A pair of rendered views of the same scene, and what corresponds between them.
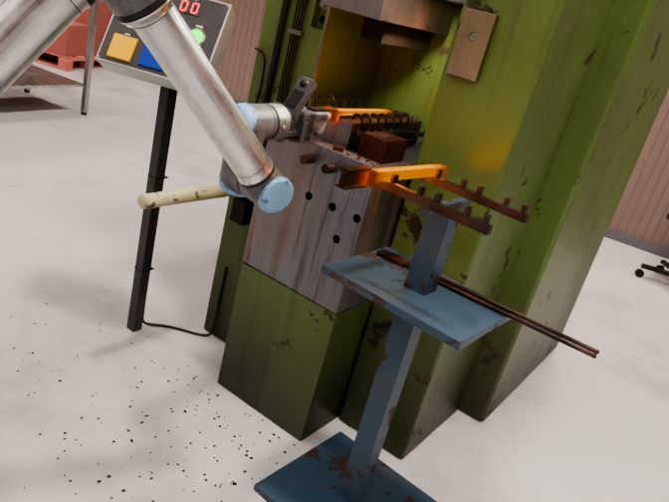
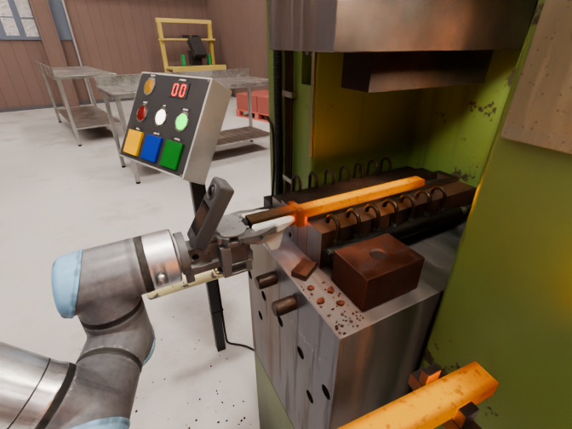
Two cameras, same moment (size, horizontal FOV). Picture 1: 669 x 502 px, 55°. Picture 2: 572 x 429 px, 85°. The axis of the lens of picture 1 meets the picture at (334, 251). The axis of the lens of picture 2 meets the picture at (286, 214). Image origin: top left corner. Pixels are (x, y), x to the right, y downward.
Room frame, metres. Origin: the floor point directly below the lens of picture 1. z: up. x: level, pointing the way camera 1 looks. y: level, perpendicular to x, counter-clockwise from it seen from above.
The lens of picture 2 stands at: (1.36, -0.15, 1.28)
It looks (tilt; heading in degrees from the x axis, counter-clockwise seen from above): 29 degrees down; 32
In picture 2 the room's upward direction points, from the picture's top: straight up
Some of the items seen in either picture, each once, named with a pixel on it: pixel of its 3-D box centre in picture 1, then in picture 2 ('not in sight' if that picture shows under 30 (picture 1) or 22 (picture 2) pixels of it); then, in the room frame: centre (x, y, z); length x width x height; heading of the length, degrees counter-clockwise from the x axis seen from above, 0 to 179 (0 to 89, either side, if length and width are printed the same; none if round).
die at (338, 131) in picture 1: (360, 123); (373, 203); (2.01, 0.02, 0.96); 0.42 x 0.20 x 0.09; 150
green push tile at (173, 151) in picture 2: not in sight; (173, 155); (1.91, 0.57, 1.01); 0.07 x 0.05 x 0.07; 85
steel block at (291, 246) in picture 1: (355, 207); (376, 301); (1.99, -0.03, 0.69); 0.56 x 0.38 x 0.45; 150
